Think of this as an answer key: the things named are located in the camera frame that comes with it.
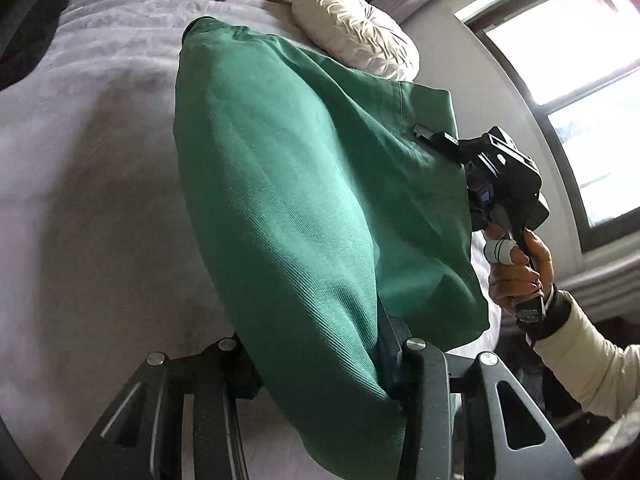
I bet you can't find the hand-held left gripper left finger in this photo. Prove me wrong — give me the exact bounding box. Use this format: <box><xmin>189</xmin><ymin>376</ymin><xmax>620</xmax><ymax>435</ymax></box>
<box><xmin>60</xmin><ymin>332</ymin><xmax>263</xmax><ymax>480</ymax></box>

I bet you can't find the window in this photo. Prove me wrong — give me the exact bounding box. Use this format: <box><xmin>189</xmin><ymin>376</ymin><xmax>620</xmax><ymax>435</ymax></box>
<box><xmin>452</xmin><ymin>0</ymin><xmax>640</xmax><ymax>256</ymax></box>

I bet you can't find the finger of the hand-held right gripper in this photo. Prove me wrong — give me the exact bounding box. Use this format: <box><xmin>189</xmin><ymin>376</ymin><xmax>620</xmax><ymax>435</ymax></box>
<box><xmin>412</xmin><ymin>124</ymin><xmax>460</xmax><ymax>152</ymax></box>

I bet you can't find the black cloth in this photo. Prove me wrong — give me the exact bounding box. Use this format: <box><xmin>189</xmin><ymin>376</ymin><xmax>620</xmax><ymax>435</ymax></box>
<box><xmin>0</xmin><ymin>0</ymin><xmax>71</xmax><ymax>91</ymax></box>

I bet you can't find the green shirt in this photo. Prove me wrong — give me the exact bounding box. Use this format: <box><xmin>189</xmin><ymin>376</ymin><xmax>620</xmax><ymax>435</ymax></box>
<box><xmin>172</xmin><ymin>17</ymin><xmax>491</xmax><ymax>480</ymax></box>

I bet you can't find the cream round pleated pillow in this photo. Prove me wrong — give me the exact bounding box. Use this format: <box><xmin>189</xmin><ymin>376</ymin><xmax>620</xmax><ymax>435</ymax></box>
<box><xmin>291</xmin><ymin>0</ymin><xmax>421</xmax><ymax>81</ymax></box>

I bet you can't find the grey quilted bedspread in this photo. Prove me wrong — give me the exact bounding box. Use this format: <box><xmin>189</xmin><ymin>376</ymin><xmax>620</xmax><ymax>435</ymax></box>
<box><xmin>0</xmin><ymin>0</ymin><xmax>503</xmax><ymax>480</ymax></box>

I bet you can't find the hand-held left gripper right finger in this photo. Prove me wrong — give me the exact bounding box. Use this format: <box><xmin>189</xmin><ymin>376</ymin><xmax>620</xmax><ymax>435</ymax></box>
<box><xmin>375</xmin><ymin>300</ymin><xmax>586</xmax><ymax>480</ymax></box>

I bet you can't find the person's right hand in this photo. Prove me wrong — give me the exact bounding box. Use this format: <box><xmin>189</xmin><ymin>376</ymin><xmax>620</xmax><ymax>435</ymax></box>
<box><xmin>484</xmin><ymin>224</ymin><xmax>556</xmax><ymax>317</ymax></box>

